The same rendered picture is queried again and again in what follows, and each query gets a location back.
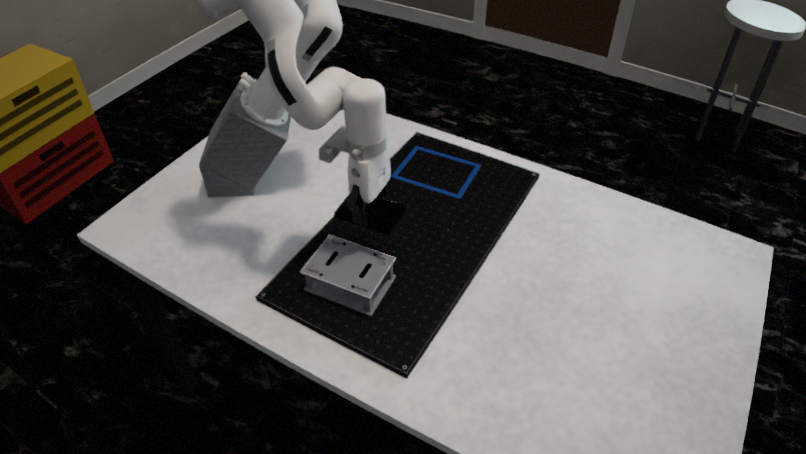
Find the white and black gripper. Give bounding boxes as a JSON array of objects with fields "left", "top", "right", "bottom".
[{"left": 345, "top": 144, "right": 390, "bottom": 227}]

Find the blue tape rectangle outline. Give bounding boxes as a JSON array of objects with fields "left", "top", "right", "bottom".
[{"left": 391, "top": 146, "right": 482, "bottom": 199}]

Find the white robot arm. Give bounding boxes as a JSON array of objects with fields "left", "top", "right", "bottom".
[{"left": 194, "top": 0, "right": 386, "bottom": 164}]

